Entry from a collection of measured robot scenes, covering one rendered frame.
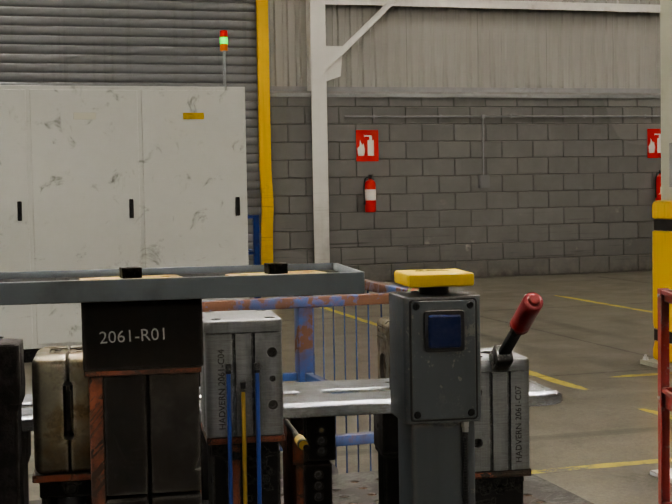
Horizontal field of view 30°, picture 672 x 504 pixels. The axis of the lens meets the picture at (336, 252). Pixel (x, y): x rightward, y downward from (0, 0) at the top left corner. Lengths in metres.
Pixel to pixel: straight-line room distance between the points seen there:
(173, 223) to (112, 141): 0.75
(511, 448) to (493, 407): 0.05
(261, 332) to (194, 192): 8.22
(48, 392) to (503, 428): 0.45
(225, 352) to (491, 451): 0.29
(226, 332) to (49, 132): 8.12
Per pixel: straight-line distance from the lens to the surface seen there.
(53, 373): 1.24
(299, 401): 1.38
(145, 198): 9.38
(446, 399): 1.11
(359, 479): 2.34
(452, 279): 1.10
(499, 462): 1.31
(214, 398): 1.24
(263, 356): 1.23
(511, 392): 1.30
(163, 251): 9.41
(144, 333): 1.06
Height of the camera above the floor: 1.24
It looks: 3 degrees down
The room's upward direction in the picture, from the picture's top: 1 degrees counter-clockwise
